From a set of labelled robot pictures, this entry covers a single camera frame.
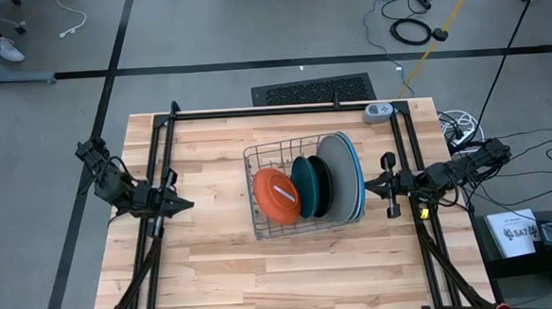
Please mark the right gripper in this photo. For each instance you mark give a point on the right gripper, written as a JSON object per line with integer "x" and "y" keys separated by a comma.
{"x": 405, "y": 183}

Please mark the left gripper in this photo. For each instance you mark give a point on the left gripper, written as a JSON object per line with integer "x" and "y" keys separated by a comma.
{"x": 148, "y": 204}

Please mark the large dark blue plate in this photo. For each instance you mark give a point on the large dark blue plate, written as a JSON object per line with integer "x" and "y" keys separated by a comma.
{"x": 363, "y": 183}

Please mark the large light blue plate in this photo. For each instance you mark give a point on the large light blue plate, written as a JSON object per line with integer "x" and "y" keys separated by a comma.
{"x": 359, "y": 183}

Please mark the large grey plate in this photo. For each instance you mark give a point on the large grey plate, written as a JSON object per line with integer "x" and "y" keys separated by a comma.
{"x": 341, "y": 179}

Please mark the small black plate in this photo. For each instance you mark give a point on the small black plate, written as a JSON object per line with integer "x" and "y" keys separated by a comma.
{"x": 326, "y": 185}

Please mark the small teal plate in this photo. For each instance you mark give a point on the small teal plate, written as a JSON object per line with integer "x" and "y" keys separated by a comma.
{"x": 303, "y": 186}

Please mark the small orange plate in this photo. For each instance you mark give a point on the small orange plate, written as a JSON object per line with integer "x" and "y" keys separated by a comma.
{"x": 269, "y": 207}

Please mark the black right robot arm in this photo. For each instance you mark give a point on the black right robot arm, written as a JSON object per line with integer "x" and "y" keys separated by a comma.
{"x": 475, "y": 160}

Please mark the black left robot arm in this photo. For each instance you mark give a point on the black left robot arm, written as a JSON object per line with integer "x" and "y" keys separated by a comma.
{"x": 112, "y": 187}

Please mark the small grey electronic device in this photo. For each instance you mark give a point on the small grey electronic device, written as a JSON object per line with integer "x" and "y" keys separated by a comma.
{"x": 378, "y": 112}

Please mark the white power strip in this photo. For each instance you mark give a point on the white power strip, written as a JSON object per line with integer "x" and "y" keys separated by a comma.
{"x": 467, "y": 139}

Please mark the black floor vent grille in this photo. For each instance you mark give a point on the black floor vent grille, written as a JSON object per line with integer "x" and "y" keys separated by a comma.
{"x": 313, "y": 90}

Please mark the white printed booklet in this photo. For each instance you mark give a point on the white printed booklet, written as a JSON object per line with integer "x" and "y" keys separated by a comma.
{"x": 512, "y": 232}

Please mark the round black adapter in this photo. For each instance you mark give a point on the round black adapter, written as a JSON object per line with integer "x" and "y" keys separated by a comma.
{"x": 440, "y": 34}

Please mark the black cart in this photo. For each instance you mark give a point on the black cart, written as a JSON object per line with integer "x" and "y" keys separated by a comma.
{"x": 523, "y": 267}

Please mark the grey steel beam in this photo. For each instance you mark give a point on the grey steel beam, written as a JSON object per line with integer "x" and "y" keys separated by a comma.
{"x": 12, "y": 78}

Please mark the thin black pole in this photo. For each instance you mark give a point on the thin black pole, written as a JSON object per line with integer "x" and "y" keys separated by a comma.
{"x": 517, "y": 23}

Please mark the person's white shoe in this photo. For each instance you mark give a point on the person's white shoe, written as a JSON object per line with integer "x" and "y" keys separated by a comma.
{"x": 8, "y": 49}

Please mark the black metal table frame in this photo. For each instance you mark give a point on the black metal table frame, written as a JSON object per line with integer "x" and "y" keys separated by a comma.
{"x": 278, "y": 111}

